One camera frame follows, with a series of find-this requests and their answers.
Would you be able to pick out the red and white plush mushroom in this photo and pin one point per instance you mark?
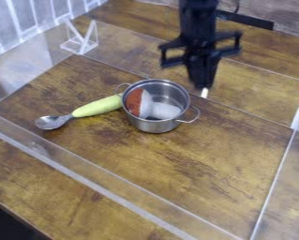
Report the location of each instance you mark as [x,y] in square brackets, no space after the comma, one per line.
[143,107]

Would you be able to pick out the clear acrylic enclosure panel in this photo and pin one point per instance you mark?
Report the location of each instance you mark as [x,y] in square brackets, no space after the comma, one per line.
[150,206]

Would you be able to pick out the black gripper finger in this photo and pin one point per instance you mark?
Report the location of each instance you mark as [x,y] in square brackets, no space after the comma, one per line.
[211,66]
[195,68]

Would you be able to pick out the black baseboard strip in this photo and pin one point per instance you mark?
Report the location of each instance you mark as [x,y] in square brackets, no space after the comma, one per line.
[239,18]

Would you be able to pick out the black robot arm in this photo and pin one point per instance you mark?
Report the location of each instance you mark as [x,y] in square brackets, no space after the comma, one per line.
[198,24]

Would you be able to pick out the spoon with yellow-green handle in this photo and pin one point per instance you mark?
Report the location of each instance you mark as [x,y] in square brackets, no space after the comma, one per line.
[100,106]

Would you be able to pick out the clear acrylic stand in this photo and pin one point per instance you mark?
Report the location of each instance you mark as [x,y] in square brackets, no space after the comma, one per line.
[80,44]

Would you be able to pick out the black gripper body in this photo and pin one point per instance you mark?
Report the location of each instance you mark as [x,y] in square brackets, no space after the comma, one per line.
[198,49]

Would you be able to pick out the silver metal pot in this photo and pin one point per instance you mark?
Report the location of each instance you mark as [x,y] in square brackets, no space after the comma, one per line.
[167,92]

